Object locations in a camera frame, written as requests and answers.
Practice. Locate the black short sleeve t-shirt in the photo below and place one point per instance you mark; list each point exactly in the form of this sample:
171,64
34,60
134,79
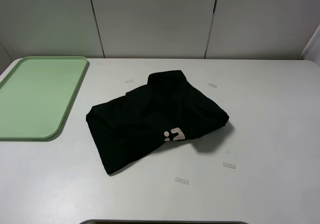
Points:
166,109

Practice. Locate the white tape strip far left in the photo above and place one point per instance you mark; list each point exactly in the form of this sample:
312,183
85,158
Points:
129,80

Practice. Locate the light green plastic tray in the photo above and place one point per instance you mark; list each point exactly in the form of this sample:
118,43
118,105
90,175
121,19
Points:
37,94

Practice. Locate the white tape strip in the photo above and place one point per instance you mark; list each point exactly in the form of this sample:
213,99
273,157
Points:
228,165
182,181
212,85
129,80

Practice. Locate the white tape strip near centre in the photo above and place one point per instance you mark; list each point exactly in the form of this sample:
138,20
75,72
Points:
182,181

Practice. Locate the white tape strip near right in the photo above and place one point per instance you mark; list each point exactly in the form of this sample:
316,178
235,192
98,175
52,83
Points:
228,165

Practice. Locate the white tape strip far right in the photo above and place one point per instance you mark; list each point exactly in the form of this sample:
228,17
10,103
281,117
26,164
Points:
212,85

